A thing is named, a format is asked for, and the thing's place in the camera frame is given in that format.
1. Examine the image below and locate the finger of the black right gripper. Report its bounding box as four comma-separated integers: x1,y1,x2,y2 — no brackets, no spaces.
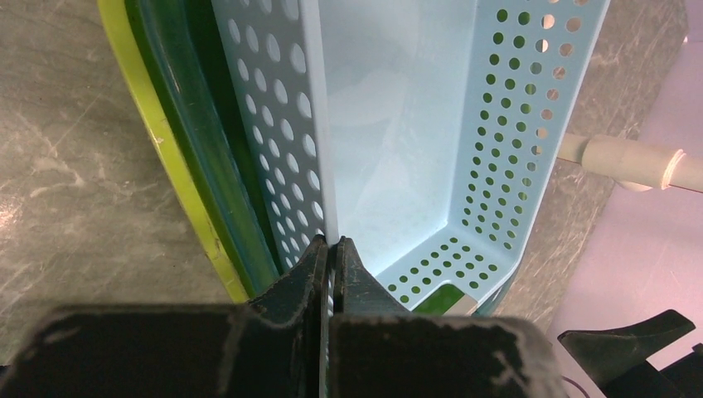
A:
557,309,696,387

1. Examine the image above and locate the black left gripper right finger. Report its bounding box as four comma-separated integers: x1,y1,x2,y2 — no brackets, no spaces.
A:
327,237,566,397

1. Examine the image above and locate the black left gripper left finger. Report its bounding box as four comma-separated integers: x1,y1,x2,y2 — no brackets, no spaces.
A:
1,235,328,397

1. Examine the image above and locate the light blue perforated basket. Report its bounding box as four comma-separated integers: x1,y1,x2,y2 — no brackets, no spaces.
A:
212,1,608,313

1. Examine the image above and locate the teal translucent plastic tub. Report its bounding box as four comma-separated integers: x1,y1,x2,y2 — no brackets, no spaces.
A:
124,1,514,316

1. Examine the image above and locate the lime green plastic tub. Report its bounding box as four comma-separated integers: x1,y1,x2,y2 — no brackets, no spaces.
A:
97,1,249,303

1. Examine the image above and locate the white PVC pipe frame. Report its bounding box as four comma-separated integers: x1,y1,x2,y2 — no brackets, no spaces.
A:
557,133,702,193

